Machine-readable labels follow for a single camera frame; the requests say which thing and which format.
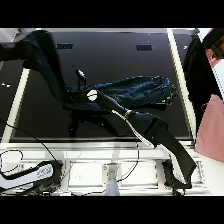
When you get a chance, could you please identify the dark blue jeans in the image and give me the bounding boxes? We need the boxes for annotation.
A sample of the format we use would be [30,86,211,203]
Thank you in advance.
[22,29,179,113]

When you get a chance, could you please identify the black garment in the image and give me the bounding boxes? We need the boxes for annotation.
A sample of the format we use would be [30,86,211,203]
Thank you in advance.
[182,34,214,127]

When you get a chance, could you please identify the pink garment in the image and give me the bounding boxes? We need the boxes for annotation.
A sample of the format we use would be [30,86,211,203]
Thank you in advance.
[194,94,224,164]

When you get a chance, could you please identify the brown checked garment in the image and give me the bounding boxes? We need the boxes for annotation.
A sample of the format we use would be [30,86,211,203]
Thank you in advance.
[203,28,224,60]

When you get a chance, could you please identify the silver frame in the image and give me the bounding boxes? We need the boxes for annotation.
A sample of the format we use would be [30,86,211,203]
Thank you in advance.
[0,141,212,197]

